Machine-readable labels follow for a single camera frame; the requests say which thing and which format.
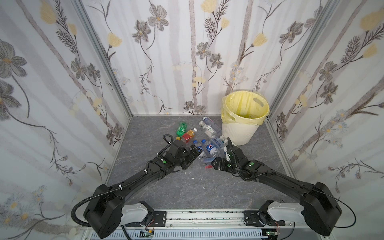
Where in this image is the clear bottle white green label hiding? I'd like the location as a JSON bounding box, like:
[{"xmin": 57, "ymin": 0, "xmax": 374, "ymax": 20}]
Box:
[{"xmin": 219, "ymin": 135, "xmax": 228, "ymax": 144}]

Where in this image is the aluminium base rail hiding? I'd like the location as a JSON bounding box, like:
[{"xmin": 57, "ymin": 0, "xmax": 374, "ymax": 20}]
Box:
[{"xmin": 107, "ymin": 209, "xmax": 325, "ymax": 240}]

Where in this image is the clear bottle blue cap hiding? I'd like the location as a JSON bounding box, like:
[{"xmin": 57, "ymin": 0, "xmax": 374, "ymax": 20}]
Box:
[{"xmin": 202, "ymin": 157, "xmax": 215, "ymax": 169}]

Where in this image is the clear bottle white cap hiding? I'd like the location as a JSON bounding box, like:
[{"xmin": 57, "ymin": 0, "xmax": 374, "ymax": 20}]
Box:
[{"xmin": 199, "ymin": 121, "xmax": 217, "ymax": 138}]

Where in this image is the white bin with yellow bag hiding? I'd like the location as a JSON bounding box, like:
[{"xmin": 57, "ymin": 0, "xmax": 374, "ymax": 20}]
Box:
[{"xmin": 221, "ymin": 91, "xmax": 270, "ymax": 146}]

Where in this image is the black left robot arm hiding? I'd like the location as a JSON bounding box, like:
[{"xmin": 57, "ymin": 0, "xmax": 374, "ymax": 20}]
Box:
[{"xmin": 71, "ymin": 135, "xmax": 202, "ymax": 239}]

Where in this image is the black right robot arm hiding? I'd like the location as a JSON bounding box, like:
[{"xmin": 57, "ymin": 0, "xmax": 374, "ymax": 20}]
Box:
[{"xmin": 211, "ymin": 147, "xmax": 342, "ymax": 236}]

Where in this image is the dark green bottle yellow cap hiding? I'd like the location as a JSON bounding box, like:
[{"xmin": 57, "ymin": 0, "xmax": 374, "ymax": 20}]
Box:
[{"xmin": 176, "ymin": 122, "xmax": 187, "ymax": 140}]

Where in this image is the blue label clear bottle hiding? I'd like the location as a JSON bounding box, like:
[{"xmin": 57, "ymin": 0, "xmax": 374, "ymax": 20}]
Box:
[{"xmin": 211, "ymin": 137, "xmax": 227, "ymax": 149}]

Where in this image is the red yellow label bottle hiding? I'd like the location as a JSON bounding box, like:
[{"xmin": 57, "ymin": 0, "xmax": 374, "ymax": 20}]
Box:
[{"xmin": 181, "ymin": 128, "xmax": 198, "ymax": 143}]

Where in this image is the clear bottle blue tint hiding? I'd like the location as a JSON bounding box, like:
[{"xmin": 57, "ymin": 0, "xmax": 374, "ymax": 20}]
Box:
[{"xmin": 203, "ymin": 117, "xmax": 222, "ymax": 134}]

